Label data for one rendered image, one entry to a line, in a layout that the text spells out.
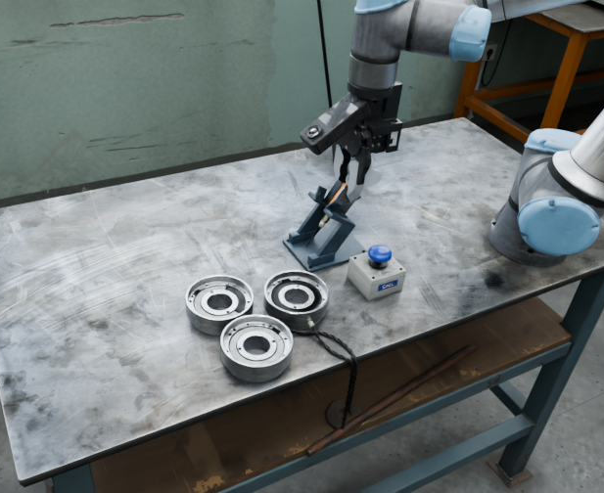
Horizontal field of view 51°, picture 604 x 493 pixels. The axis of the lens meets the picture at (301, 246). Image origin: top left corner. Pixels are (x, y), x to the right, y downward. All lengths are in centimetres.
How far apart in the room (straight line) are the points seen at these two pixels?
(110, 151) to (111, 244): 147
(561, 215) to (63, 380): 76
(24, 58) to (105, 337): 156
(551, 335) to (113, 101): 176
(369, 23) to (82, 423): 67
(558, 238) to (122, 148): 192
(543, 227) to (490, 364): 43
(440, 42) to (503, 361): 71
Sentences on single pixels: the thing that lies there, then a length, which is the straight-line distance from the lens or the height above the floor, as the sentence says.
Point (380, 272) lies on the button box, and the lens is 107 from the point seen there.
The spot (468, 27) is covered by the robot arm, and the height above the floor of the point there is 123.
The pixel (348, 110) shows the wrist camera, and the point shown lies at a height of 109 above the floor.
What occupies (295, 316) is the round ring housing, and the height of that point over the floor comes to 84.
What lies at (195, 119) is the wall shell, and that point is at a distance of 269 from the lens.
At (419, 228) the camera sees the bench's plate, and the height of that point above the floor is 80.
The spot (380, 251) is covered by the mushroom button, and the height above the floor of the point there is 87.
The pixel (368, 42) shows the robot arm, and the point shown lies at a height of 119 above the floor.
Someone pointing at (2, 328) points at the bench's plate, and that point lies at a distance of 106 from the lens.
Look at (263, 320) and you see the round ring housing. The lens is 97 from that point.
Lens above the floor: 151
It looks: 37 degrees down
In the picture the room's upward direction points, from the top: 6 degrees clockwise
